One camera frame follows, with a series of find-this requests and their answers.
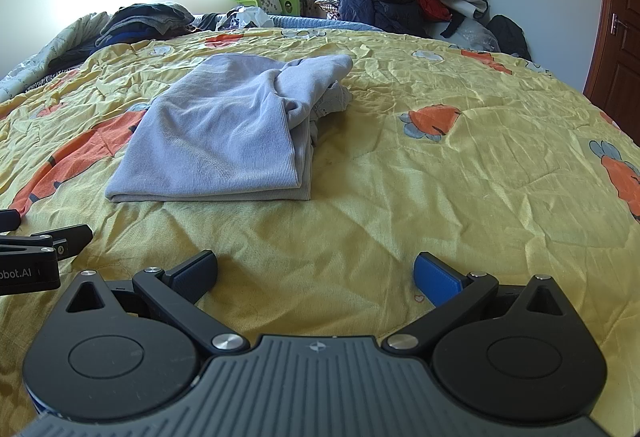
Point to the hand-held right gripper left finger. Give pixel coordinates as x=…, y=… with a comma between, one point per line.
x=197, y=277

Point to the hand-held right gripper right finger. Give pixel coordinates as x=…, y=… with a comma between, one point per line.
x=435, y=279

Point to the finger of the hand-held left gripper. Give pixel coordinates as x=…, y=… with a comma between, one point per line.
x=10, y=221
x=70, y=239

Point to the lavender long-sleeve shirt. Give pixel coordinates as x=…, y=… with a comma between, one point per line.
x=210, y=142

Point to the pile of dark folded clothes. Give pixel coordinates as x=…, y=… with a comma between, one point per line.
x=145, y=19

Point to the yellow carrot-print quilt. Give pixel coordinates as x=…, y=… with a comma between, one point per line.
x=400, y=192

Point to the black striped cloth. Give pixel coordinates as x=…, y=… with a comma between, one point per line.
x=70, y=59

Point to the white quilted blanket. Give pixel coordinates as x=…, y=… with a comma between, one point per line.
x=70, y=29

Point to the clear plastic bag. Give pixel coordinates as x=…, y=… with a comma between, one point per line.
x=475, y=37

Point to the black backpack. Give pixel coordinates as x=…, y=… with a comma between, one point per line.
x=510, y=37

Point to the white plastic bag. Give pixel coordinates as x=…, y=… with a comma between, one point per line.
x=250, y=17

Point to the navy padded jacket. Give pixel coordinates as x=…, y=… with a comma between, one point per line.
x=365, y=12

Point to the blue knitted blanket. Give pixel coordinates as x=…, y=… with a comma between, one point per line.
x=310, y=22

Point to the wooden door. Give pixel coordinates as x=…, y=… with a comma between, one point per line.
x=617, y=67

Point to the green plastic stool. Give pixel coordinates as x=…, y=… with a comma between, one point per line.
x=290, y=6

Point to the black white patterned cloth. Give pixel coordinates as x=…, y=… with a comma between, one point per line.
x=327, y=7

